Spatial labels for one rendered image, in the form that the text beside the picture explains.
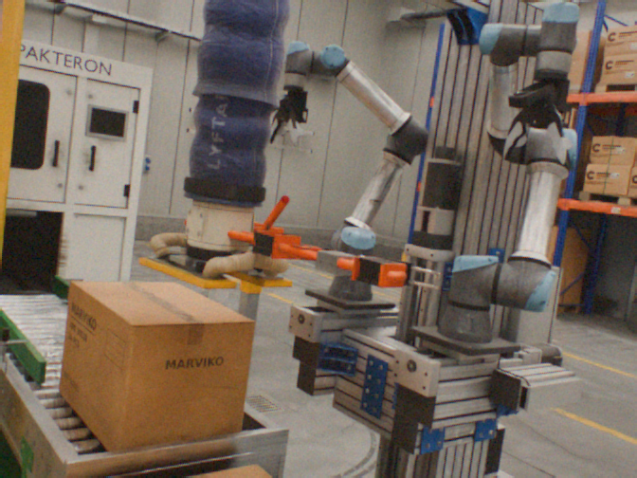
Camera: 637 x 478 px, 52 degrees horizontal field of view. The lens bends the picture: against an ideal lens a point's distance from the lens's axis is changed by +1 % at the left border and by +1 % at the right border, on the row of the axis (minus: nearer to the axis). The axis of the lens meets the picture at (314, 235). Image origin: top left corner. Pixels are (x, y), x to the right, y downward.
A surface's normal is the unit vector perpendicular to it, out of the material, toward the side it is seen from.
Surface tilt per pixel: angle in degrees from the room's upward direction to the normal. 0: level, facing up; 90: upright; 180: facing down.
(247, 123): 72
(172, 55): 90
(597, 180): 91
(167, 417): 90
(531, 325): 90
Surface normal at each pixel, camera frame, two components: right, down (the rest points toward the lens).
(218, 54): -0.29, 0.05
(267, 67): 0.72, 0.26
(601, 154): -0.80, -0.04
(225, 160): 0.02, -0.18
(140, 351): 0.59, 0.15
